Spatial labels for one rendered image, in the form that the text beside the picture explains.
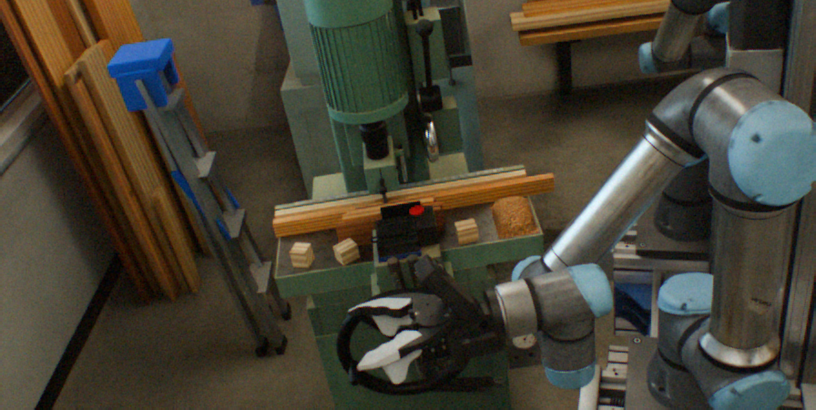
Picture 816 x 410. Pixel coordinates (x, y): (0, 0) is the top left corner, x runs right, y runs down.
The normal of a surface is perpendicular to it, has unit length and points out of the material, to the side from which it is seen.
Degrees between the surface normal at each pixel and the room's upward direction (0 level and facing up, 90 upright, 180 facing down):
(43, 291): 90
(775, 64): 90
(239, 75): 90
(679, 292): 8
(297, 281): 90
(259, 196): 0
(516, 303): 36
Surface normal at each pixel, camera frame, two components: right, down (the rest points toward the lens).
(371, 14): 0.51, 0.40
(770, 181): 0.15, 0.39
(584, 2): -0.15, -0.84
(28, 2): 0.98, -0.16
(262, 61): -0.01, 0.54
